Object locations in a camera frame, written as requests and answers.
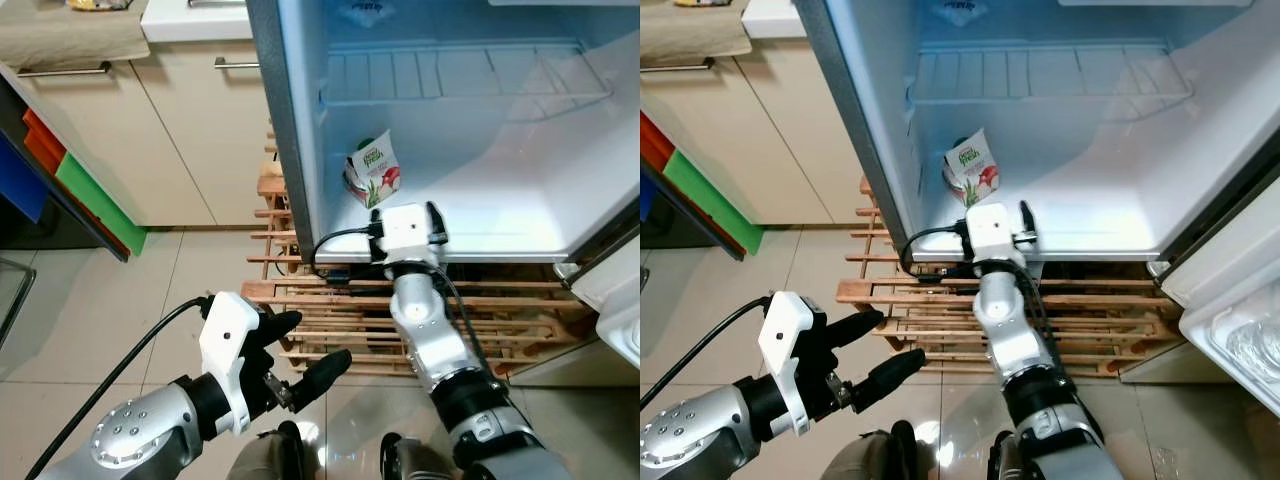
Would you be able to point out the green cutting board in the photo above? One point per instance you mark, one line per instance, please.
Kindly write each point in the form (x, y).
(705, 200)
(100, 205)

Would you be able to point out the blue cutting board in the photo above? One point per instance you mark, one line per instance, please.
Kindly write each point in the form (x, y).
(20, 180)
(644, 198)

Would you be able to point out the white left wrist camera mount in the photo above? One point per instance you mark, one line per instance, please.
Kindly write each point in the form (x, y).
(228, 340)
(785, 335)

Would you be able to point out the robot left leg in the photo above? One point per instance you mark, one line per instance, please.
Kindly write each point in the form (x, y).
(265, 455)
(865, 460)

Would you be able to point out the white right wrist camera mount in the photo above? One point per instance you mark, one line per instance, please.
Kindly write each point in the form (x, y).
(405, 232)
(992, 232)

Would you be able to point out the beige towel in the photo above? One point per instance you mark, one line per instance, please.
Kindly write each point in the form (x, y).
(70, 38)
(690, 32)

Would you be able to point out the robot leg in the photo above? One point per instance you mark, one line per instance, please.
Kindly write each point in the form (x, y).
(865, 460)
(420, 462)
(265, 455)
(1010, 462)

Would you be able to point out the orange cutting board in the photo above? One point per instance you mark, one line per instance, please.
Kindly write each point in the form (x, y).
(45, 140)
(657, 140)

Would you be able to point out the fridge thermostat dial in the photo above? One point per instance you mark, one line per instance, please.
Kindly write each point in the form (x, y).
(366, 12)
(962, 12)

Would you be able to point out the robot right leg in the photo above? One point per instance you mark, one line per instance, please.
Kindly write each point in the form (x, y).
(420, 462)
(1010, 462)

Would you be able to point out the beige kitchen cabinet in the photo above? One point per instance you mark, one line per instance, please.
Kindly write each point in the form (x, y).
(760, 130)
(170, 140)

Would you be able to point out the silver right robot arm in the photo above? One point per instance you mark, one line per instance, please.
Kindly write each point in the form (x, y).
(425, 330)
(1005, 330)

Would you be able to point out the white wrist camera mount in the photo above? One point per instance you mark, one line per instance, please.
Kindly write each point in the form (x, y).
(405, 232)
(228, 340)
(992, 232)
(785, 335)

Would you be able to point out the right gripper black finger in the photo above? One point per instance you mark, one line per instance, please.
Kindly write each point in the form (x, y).
(438, 225)
(1027, 226)

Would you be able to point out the grey mini fridge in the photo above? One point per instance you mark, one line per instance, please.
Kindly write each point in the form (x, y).
(1100, 170)
(500, 170)

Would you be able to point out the dark cutting board holder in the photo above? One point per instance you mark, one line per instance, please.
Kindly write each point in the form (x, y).
(700, 235)
(90, 225)

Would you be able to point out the wooden slatted rack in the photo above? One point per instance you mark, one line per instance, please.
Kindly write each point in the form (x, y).
(520, 320)
(1100, 320)

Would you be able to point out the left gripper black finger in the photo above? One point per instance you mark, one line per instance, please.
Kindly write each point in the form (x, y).
(890, 377)
(855, 327)
(280, 326)
(320, 375)

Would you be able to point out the clear snack container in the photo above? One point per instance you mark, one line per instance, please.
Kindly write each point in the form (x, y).
(100, 4)
(700, 3)

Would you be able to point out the white juice carton green cap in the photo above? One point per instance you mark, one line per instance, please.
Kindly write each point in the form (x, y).
(375, 165)
(972, 165)

